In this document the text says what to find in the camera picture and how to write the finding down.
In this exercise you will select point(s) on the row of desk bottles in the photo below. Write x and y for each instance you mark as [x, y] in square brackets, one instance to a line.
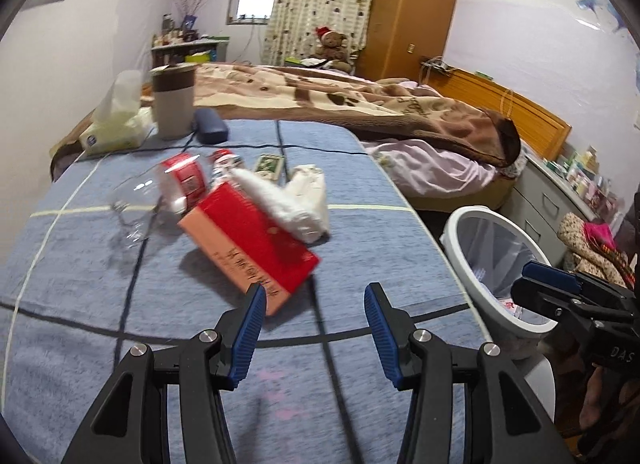
[172, 34]

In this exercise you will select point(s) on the blue checked tablecloth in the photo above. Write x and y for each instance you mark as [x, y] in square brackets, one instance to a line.
[150, 354]

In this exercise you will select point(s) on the wooden headboard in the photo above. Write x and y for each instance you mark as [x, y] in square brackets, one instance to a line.
[525, 114]

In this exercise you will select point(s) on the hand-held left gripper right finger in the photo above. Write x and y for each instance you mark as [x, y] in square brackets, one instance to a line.
[382, 334]

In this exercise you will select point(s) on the white trash bin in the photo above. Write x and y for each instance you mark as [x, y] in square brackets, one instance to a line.
[465, 264]

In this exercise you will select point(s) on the grey drawer cabinet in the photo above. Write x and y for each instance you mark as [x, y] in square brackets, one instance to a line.
[540, 214]

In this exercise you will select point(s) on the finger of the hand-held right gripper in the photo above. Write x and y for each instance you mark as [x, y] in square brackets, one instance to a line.
[540, 299]
[550, 274]

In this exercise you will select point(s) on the barred window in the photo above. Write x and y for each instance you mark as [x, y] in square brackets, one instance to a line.
[252, 4]

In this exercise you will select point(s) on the brown teddy bear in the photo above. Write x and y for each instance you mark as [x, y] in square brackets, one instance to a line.
[332, 49]

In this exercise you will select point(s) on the row of cosmetic boxes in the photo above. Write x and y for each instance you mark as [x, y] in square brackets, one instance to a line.
[580, 179]

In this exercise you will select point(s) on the green bag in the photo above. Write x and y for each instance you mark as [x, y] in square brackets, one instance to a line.
[197, 58]

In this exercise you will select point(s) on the pink bed sheet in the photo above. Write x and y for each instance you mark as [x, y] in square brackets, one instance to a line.
[440, 169]

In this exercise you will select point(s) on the brown printed blanket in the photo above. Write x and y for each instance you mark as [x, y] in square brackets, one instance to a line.
[350, 94]

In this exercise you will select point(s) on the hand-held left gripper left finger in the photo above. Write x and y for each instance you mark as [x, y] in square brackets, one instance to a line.
[247, 334]

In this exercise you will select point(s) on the wooden wardrobe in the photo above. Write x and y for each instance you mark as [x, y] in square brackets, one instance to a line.
[405, 14]

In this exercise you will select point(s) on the clear plastic bottle red label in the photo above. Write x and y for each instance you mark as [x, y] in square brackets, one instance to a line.
[185, 179]

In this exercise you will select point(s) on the small green box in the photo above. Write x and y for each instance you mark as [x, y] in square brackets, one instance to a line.
[270, 167]

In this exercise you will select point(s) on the blue wall sticker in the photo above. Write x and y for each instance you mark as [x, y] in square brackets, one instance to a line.
[600, 9]

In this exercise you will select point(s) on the yellow tissue pack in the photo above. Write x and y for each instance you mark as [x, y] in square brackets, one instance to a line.
[112, 137]

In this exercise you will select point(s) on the dark blue glasses case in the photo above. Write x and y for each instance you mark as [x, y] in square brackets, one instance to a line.
[210, 127]

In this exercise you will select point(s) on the power strip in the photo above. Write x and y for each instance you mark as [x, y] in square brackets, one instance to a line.
[436, 64]

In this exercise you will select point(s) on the cluttered desk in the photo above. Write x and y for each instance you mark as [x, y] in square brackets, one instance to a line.
[190, 47]

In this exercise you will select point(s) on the pink cloth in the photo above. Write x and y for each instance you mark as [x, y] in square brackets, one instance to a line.
[600, 236]

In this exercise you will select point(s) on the floral cloth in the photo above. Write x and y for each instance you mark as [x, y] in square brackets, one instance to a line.
[575, 239]

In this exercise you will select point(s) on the white wrapper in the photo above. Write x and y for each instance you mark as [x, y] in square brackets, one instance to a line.
[280, 209]

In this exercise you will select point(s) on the grey cup brown band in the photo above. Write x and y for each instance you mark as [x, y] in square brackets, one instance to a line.
[172, 109]

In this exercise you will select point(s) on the red cardboard box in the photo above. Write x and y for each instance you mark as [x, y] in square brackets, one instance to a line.
[250, 239]

